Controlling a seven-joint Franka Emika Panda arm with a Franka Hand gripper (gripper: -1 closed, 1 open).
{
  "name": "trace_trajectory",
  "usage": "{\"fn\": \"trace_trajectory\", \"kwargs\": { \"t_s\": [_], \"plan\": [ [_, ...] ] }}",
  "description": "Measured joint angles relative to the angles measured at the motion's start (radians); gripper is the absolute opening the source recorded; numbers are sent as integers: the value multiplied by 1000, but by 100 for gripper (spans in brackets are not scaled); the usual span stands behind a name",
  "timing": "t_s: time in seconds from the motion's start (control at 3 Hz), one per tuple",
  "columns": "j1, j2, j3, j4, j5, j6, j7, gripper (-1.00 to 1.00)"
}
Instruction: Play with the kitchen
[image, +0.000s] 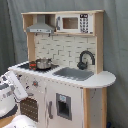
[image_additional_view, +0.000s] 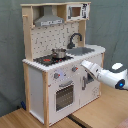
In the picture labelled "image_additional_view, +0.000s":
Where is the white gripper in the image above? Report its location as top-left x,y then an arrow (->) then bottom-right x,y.
81,60 -> 101,78

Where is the small metal pot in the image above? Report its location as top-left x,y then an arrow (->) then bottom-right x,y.
52,48 -> 66,59

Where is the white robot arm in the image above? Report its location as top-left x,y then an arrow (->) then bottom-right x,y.
81,60 -> 128,91

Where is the wooden toy kitchen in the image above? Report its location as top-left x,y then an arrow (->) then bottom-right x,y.
22,2 -> 105,127

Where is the white cabinet door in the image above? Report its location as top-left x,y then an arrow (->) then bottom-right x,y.
80,60 -> 100,107

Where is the right stove knob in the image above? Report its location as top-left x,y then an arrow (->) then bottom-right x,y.
72,66 -> 78,72

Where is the stove knob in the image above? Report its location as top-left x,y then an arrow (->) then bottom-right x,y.
72,66 -> 78,72
54,73 -> 60,79

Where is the grey toy sink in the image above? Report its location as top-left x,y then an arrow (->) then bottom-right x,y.
67,47 -> 94,56

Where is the black toy faucet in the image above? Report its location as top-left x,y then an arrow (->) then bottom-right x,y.
67,33 -> 82,49

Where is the left stove knob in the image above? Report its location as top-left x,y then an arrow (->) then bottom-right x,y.
54,73 -> 60,79

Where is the toy oven door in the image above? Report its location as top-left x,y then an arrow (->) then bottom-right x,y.
49,79 -> 79,124

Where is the black toy stovetop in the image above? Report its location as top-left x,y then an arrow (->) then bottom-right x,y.
34,55 -> 70,66

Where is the grey range hood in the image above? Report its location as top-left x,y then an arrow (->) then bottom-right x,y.
35,5 -> 64,27

